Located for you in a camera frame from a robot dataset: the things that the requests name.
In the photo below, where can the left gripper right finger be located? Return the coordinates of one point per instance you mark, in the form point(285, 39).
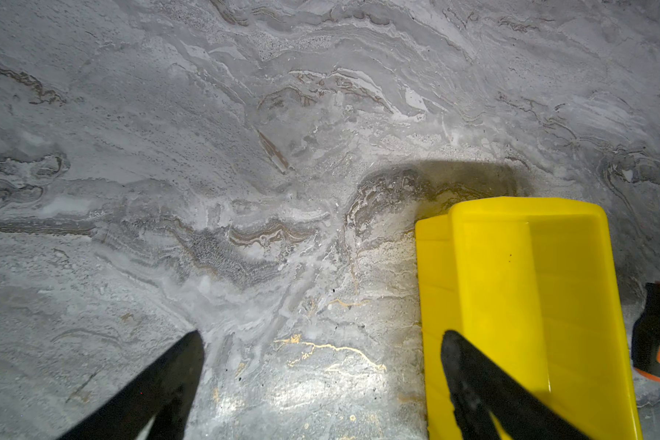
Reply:
point(486, 399)

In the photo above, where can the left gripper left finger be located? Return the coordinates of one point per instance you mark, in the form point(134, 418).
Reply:
point(160, 398)

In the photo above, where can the yellow plastic bin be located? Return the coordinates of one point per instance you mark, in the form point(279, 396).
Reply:
point(531, 283)

